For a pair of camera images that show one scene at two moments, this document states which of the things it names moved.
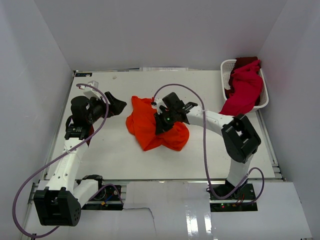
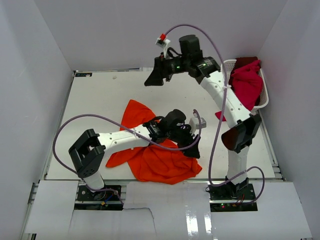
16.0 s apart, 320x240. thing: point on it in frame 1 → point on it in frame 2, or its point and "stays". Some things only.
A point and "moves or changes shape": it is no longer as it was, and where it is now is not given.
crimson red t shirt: x=247 y=89 stays
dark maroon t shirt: x=241 y=61 stays
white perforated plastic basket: x=227 y=66 stays
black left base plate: x=108 y=198 stays
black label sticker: x=83 y=74 stays
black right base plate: x=241 y=199 stays
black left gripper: x=116 y=106 → x=188 y=140
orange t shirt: x=141 y=124 moves or changes shape
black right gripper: x=161 y=127 → x=159 y=73
